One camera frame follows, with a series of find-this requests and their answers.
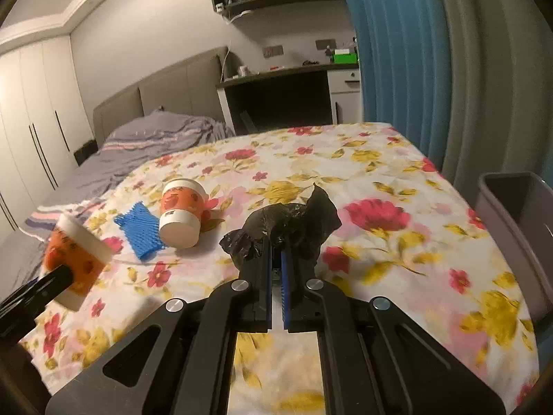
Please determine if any black bedside table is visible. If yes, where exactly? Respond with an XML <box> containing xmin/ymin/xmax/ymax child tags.
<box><xmin>74</xmin><ymin>138</ymin><xmax>96</xmax><ymax>166</ymax></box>

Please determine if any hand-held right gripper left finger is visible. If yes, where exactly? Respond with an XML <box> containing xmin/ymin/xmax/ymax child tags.
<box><xmin>45</xmin><ymin>242</ymin><xmax>275</xmax><ymax>415</ymax></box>

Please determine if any white wardrobe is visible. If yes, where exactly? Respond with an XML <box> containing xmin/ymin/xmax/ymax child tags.
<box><xmin>0</xmin><ymin>30</ymin><xmax>96</xmax><ymax>232</ymax></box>

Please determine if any grey plastic bin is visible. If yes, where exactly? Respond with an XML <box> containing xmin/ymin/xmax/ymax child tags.
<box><xmin>475</xmin><ymin>172</ymin><xmax>553</xmax><ymax>323</ymax></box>

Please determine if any floral bed sheet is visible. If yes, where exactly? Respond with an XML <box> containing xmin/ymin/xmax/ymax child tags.
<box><xmin>17</xmin><ymin>122</ymin><xmax>541</xmax><ymax>415</ymax></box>

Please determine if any beige padded headboard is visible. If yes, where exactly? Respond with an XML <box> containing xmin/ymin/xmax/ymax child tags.
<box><xmin>93</xmin><ymin>46</ymin><xmax>229</xmax><ymax>150</ymax></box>

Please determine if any dark top desk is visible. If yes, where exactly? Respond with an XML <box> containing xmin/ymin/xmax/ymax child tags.
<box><xmin>216</xmin><ymin>63</ymin><xmax>361</xmax><ymax>136</ymax></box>

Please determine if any white drawer cabinet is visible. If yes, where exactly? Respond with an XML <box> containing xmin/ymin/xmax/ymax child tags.
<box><xmin>327</xmin><ymin>68</ymin><xmax>363</xmax><ymax>125</ymax></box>

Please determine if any black plastic bag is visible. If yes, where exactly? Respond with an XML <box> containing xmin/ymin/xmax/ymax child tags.
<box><xmin>219</xmin><ymin>184</ymin><xmax>342</xmax><ymax>271</ymax></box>

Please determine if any orange paper cup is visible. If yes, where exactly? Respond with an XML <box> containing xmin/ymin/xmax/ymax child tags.
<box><xmin>158</xmin><ymin>178</ymin><xmax>207</xmax><ymax>249</ymax></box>
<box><xmin>43</xmin><ymin>212</ymin><xmax>113</xmax><ymax>311</ymax></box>

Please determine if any grey striped blanket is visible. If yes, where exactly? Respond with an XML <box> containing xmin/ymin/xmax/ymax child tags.
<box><xmin>0</xmin><ymin>110</ymin><xmax>236</xmax><ymax>286</ymax></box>

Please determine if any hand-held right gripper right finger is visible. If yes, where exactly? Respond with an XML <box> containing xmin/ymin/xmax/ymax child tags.
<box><xmin>281</xmin><ymin>251</ymin><xmax>506</xmax><ymax>415</ymax></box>

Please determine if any blue and grey curtain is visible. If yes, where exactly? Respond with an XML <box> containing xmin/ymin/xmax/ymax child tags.
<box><xmin>335</xmin><ymin>0</ymin><xmax>553</xmax><ymax>191</ymax></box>

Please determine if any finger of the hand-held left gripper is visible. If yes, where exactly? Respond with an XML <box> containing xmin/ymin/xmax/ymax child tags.
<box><xmin>0</xmin><ymin>266</ymin><xmax>74</xmax><ymax>340</ymax></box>

